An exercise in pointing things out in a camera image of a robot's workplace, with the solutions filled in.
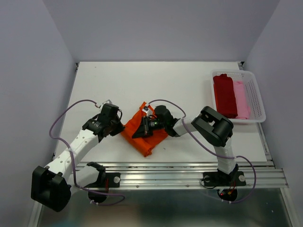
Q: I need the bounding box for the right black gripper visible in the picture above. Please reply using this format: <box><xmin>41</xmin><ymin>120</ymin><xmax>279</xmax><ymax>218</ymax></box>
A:
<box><xmin>132</xmin><ymin>116</ymin><xmax>166</xmax><ymax>140</ymax></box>

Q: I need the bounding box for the orange t-shirt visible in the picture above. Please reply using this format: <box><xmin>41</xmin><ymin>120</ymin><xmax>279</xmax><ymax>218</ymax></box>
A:
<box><xmin>120</xmin><ymin>101</ymin><xmax>168</xmax><ymax>157</ymax></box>

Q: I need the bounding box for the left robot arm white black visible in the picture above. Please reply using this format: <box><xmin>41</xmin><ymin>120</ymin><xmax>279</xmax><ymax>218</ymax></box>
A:
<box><xmin>31</xmin><ymin>101</ymin><xmax>124</xmax><ymax>212</ymax></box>

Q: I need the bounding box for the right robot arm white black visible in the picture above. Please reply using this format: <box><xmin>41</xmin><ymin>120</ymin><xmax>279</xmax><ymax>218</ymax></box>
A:
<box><xmin>132</xmin><ymin>105</ymin><xmax>239</xmax><ymax>184</ymax></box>

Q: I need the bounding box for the dark red rolled t-shirt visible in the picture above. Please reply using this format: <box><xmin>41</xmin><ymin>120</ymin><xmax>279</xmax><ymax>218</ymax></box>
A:
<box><xmin>213</xmin><ymin>74</ymin><xmax>238</xmax><ymax>119</ymax></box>

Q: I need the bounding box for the pink rolled t-shirt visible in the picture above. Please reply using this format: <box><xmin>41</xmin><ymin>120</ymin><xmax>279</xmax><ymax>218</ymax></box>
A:
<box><xmin>233</xmin><ymin>81</ymin><xmax>250</xmax><ymax>120</ymax></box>

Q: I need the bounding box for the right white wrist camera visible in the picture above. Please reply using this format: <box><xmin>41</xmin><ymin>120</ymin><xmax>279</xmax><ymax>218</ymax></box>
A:
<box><xmin>142</xmin><ymin>105</ymin><xmax>153</xmax><ymax>117</ymax></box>

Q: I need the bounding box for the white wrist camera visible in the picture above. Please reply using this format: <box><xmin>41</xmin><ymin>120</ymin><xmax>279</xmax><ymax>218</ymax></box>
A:
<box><xmin>95</xmin><ymin>99</ymin><xmax>112</xmax><ymax>109</ymax></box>
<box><xmin>142</xmin><ymin>105</ymin><xmax>153</xmax><ymax>117</ymax></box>

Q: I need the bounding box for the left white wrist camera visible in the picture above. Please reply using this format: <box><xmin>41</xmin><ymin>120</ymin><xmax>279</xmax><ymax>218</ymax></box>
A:
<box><xmin>95</xmin><ymin>99</ymin><xmax>112</xmax><ymax>109</ymax></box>

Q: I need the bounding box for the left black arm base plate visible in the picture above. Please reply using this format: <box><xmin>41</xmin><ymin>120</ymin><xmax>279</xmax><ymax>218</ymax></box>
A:
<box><xmin>87</xmin><ymin>172</ymin><xmax>121</xmax><ymax>189</ymax></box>

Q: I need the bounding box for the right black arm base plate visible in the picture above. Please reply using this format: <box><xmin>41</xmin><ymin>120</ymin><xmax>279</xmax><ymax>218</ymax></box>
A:
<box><xmin>202</xmin><ymin>171</ymin><xmax>246</xmax><ymax>188</ymax></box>

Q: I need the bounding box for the aluminium mounting rail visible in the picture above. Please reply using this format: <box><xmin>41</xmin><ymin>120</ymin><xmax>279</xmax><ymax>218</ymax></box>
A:
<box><xmin>40</xmin><ymin>162</ymin><xmax>289</xmax><ymax>190</ymax></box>

